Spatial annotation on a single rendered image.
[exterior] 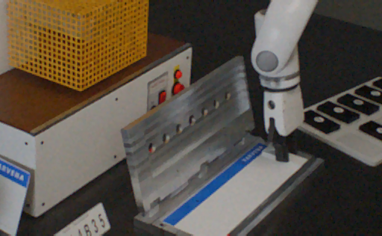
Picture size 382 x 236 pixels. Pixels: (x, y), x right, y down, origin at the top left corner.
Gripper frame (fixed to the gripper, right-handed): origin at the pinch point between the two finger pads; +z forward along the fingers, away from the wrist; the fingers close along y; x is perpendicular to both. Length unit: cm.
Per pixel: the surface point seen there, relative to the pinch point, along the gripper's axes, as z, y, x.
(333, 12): 32, 207, 84
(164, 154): -9.2, -27.8, 12.3
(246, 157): 1.1, -4.5, 7.6
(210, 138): -6.5, -12.6, 11.0
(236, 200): 2.6, -20.9, 1.0
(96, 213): -3.8, -45.6, 16.8
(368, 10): 30, 208, 67
